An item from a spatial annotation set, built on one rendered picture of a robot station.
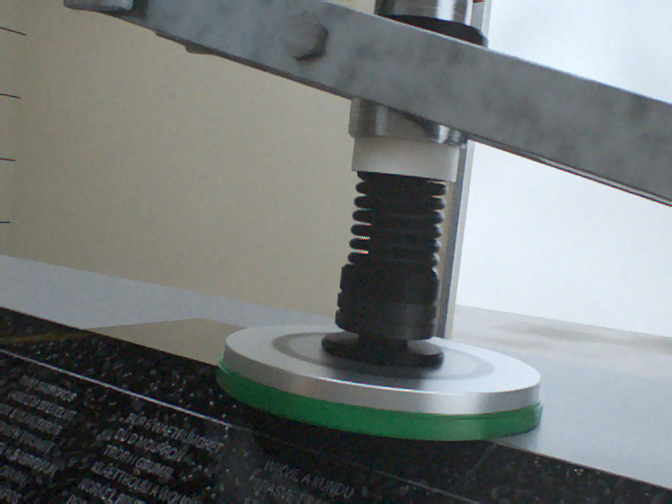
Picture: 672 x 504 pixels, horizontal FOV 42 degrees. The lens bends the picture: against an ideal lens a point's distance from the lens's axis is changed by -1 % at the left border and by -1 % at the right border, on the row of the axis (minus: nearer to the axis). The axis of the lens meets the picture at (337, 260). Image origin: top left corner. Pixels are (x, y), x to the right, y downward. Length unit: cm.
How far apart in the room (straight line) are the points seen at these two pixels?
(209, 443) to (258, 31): 27
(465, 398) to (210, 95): 597
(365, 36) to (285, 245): 553
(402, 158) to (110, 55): 645
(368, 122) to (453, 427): 20
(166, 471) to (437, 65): 31
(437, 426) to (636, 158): 18
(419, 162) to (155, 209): 607
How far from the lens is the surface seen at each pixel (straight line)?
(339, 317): 58
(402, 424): 49
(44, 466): 66
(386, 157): 56
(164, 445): 61
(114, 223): 682
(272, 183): 611
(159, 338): 72
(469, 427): 51
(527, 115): 51
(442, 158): 56
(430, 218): 57
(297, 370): 51
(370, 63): 54
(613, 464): 52
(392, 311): 56
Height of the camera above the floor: 100
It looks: 4 degrees down
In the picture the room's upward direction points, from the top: 6 degrees clockwise
